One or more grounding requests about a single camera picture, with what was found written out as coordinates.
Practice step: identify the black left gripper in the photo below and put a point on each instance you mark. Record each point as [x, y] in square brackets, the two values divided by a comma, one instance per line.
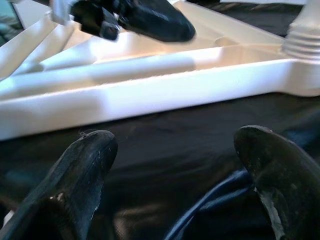
[92, 17]

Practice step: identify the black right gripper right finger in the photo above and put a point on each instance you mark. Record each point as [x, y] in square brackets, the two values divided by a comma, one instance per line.
[282, 180]

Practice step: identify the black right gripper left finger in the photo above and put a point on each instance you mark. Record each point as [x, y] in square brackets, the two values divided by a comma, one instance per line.
[70, 190]

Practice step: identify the white plastic children table top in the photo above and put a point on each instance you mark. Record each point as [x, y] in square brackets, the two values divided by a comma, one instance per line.
[175, 92]

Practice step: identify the white plastic table leg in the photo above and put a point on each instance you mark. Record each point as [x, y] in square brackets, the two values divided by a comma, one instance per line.
[303, 42]

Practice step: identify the black shiny table cloth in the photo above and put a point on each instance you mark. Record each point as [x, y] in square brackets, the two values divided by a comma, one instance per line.
[162, 155]

